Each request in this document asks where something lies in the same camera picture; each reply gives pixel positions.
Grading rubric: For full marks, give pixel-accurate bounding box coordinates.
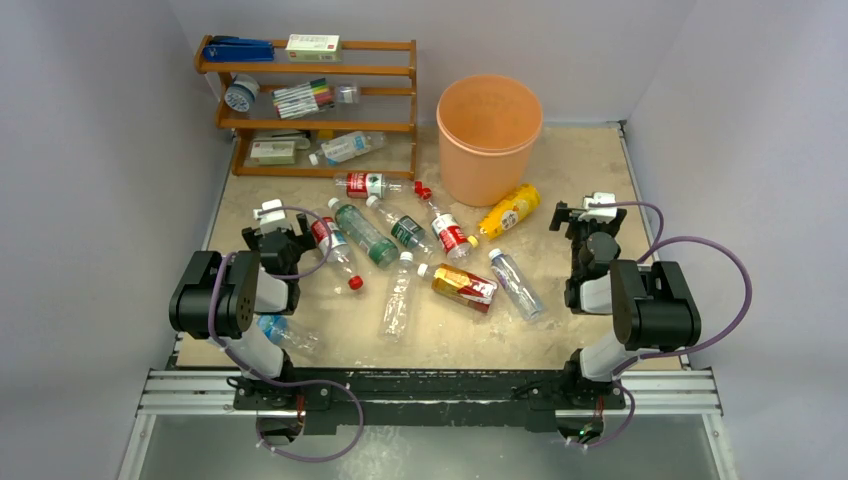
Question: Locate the yellow juice bottle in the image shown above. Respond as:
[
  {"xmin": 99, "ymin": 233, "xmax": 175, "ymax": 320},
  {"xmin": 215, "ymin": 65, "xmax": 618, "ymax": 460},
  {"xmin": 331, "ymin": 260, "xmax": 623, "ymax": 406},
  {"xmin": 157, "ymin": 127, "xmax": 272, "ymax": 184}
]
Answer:
[{"xmin": 476, "ymin": 183, "xmax": 541, "ymax": 241}]

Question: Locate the clear bottle blue label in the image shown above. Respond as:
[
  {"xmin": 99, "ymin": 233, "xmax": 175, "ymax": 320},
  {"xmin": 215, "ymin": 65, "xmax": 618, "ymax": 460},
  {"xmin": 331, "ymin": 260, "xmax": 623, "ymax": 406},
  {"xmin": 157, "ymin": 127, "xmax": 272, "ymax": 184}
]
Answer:
[{"xmin": 256, "ymin": 315, "xmax": 320, "ymax": 354}]

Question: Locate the clear bottle purple label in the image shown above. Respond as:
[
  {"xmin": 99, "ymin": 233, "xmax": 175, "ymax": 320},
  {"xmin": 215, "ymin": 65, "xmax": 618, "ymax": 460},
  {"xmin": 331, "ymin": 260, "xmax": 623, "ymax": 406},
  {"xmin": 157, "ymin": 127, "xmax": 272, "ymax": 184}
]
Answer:
[{"xmin": 488, "ymin": 248, "xmax": 545, "ymax": 322}]

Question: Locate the red label bottle red cap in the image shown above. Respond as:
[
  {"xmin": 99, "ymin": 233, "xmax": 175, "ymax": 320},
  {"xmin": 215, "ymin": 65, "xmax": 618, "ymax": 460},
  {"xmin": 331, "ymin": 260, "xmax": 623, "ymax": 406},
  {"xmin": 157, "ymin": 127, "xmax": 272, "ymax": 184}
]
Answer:
[{"xmin": 414, "ymin": 181, "xmax": 473, "ymax": 264}]

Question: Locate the clear plastic bottle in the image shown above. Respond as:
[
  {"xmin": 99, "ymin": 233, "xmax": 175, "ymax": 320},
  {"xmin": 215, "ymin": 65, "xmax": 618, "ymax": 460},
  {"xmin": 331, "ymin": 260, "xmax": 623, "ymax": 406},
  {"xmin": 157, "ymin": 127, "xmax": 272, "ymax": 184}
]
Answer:
[{"xmin": 379, "ymin": 251, "xmax": 416, "ymax": 342}]

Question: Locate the orange red tea bottle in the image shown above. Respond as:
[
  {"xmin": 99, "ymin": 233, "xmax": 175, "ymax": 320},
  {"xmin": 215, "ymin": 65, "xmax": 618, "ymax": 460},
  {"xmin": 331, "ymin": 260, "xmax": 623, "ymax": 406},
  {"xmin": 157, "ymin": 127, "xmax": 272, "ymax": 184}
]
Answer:
[{"xmin": 416, "ymin": 263, "xmax": 498, "ymax": 314}]

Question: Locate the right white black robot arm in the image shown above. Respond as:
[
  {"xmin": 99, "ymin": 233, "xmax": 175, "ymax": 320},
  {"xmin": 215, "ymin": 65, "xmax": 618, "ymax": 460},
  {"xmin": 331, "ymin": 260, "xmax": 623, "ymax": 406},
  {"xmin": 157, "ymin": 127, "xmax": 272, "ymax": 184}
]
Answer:
[{"xmin": 549, "ymin": 197, "xmax": 701, "ymax": 407}]

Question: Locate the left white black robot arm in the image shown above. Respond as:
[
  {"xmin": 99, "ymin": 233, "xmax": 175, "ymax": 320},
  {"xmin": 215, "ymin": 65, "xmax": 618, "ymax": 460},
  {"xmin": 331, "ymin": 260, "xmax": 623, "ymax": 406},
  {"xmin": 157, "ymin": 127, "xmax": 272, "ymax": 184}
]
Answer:
[{"xmin": 169, "ymin": 210, "xmax": 316, "ymax": 409}]

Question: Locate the orange plastic bin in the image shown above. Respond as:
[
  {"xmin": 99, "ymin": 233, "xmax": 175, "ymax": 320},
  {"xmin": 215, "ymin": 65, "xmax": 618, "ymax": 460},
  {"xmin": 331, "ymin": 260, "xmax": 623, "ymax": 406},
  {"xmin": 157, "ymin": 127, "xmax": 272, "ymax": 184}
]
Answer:
[{"xmin": 436, "ymin": 74, "xmax": 544, "ymax": 207}]

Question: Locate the red label bottle left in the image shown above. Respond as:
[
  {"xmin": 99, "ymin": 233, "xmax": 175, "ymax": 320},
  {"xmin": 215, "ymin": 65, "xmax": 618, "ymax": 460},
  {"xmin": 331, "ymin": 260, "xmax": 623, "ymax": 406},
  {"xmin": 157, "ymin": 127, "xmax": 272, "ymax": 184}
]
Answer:
[{"xmin": 309, "ymin": 210, "xmax": 364, "ymax": 291}]

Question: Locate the green tinted plastic bottle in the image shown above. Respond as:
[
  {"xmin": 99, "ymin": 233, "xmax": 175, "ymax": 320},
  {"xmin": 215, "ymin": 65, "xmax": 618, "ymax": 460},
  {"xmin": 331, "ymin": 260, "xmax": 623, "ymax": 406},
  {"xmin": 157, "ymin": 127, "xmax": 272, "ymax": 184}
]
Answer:
[{"xmin": 327, "ymin": 198, "xmax": 400, "ymax": 269}]

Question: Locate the red label bottle near shelf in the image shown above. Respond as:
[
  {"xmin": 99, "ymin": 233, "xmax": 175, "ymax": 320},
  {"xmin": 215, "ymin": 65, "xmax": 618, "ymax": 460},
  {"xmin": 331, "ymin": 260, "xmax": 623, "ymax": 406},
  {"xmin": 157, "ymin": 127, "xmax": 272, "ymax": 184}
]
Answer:
[{"xmin": 333, "ymin": 172, "xmax": 413, "ymax": 200}]

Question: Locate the white box on bottom shelf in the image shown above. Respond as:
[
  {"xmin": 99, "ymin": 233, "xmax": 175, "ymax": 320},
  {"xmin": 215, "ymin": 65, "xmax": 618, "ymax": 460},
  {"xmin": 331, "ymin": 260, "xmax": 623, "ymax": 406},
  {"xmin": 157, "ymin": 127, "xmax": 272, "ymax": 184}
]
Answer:
[{"xmin": 249, "ymin": 140, "xmax": 296, "ymax": 165}]

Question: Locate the clear bottle on shelf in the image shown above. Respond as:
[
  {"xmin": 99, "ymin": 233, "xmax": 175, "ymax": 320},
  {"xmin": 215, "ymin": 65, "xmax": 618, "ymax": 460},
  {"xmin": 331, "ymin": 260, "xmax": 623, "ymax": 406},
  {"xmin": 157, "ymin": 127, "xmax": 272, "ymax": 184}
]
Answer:
[{"xmin": 308, "ymin": 131, "xmax": 387, "ymax": 167}]

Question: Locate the dark green label clear bottle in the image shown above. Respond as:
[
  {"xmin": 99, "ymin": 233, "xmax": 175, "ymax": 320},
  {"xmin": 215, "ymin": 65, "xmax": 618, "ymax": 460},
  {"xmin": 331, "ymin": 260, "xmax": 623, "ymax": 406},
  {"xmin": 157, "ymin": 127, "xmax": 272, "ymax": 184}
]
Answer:
[{"xmin": 366, "ymin": 195, "xmax": 437, "ymax": 259}]

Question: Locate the wooden three-tier shelf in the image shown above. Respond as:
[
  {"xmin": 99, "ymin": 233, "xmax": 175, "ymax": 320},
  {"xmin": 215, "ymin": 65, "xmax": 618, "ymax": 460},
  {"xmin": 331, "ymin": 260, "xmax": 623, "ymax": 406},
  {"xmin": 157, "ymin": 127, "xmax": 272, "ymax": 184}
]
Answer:
[{"xmin": 193, "ymin": 35, "xmax": 418, "ymax": 179}]

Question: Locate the pack of coloured markers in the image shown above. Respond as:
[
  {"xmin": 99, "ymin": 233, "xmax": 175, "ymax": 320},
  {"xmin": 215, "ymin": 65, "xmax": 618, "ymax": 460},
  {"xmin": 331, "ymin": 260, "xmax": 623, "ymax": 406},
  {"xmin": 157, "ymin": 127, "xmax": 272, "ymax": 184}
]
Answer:
[{"xmin": 271, "ymin": 78, "xmax": 335, "ymax": 120}]

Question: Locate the blue white tape roll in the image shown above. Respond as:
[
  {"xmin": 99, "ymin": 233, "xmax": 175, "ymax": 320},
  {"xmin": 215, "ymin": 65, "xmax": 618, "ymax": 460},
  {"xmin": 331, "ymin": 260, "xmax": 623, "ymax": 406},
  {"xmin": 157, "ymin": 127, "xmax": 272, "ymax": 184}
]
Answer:
[{"xmin": 224, "ymin": 74, "xmax": 260, "ymax": 113}]

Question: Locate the small clear jar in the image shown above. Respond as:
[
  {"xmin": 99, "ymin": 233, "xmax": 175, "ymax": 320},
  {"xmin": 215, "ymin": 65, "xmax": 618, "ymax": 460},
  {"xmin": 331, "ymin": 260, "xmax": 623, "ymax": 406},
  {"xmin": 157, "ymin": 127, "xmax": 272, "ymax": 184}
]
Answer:
[{"xmin": 334, "ymin": 84, "xmax": 361, "ymax": 104}]

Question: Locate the blue stapler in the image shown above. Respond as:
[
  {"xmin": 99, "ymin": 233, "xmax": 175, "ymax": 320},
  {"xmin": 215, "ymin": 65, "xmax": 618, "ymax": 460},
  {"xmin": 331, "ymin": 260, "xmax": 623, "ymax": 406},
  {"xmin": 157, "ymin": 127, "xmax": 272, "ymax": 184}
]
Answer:
[{"xmin": 201, "ymin": 35, "xmax": 275, "ymax": 63}]

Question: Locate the white green small box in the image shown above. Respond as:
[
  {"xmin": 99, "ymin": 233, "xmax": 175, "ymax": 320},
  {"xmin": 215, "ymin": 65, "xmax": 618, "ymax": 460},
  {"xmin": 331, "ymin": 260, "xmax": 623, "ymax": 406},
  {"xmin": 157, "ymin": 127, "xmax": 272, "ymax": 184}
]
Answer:
[{"xmin": 285, "ymin": 34, "xmax": 342, "ymax": 63}]

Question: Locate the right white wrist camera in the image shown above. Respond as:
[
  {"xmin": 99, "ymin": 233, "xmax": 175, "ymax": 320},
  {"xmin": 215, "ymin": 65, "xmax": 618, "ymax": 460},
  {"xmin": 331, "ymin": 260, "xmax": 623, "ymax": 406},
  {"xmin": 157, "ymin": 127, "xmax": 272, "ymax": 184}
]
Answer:
[{"xmin": 578, "ymin": 192, "xmax": 618, "ymax": 224}]

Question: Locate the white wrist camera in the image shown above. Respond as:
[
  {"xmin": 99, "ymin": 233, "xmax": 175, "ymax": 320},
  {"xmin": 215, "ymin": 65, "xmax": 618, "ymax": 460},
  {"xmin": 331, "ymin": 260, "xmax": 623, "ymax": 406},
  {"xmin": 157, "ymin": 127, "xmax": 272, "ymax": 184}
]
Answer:
[
  {"xmin": 578, "ymin": 192, "xmax": 618, "ymax": 224},
  {"xmin": 253, "ymin": 199, "xmax": 290, "ymax": 234}
]

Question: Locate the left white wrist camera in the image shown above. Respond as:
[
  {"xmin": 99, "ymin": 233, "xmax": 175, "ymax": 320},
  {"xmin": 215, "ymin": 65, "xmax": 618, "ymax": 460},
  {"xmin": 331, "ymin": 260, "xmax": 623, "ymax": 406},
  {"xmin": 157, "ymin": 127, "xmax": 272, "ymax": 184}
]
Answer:
[{"xmin": 253, "ymin": 199, "xmax": 290, "ymax": 234}]

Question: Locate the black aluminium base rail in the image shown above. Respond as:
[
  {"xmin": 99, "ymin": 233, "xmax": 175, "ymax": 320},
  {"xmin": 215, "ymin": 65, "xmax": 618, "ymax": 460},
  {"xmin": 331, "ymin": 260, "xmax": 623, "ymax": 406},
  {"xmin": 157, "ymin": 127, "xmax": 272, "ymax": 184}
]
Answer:
[{"xmin": 137, "ymin": 367, "xmax": 723, "ymax": 439}]

